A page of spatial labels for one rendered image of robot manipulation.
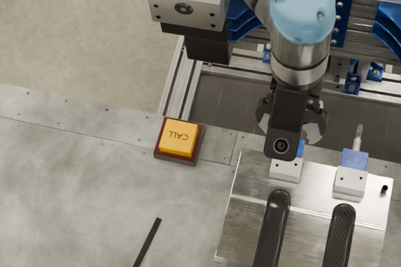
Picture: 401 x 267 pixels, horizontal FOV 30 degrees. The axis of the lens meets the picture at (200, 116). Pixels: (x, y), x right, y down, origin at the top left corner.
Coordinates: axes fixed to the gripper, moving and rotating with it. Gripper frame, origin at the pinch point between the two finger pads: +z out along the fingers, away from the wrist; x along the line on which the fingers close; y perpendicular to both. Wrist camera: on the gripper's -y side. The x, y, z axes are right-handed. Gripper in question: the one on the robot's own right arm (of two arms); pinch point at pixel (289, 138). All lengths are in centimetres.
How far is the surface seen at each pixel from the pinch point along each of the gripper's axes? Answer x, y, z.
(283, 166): 0.5, -1.0, 9.2
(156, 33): 56, 73, 101
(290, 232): -2.9, -10.9, 12.3
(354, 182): -11.4, -1.1, 9.2
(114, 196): 29.8, -9.0, 20.9
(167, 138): 22.6, 2.9, 17.2
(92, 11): 79, 77, 101
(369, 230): -15.1, -7.7, 12.2
